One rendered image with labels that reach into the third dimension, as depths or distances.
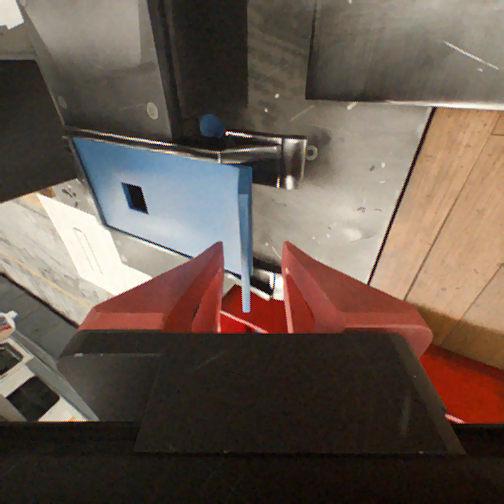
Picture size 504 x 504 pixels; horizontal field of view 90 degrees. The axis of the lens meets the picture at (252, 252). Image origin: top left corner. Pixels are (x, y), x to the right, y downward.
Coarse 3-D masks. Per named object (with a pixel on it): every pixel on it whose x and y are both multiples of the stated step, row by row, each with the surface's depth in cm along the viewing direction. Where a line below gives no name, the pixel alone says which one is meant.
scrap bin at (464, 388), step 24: (240, 288) 28; (240, 312) 25; (264, 312) 25; (312, 312) 25; (432, 360) 21; (456, 360) 21; (456, 384) 20; (480, 384) 20; (456, 408) 18; (480, 408) 18
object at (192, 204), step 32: (96, 160) 18; (128, 160) 16; (160, 160) 14; (192, 160) 13; (96, 192) 20; (128, 192) 18; (160, 192) 16; (192, 192) 15; (224, 192) 13; (128, 224) 20; (160, 224) 18; (192, 224) 16; (224, 224) 15; (192, 256) 18; (224, 256) 16
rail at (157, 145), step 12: (72, 132) 17; (84, 132) 16; (96, 132) 16; (108, 132) 16; (120, 144) 15; (132, 144) 15; (144, 144) 14; (156, 144) 14; (168, 144) 13; (180, 144) 13; (192, 144) 13; (216, 144) 13; (192, 156) 13; (204, 156) 13; (216, 156) 12
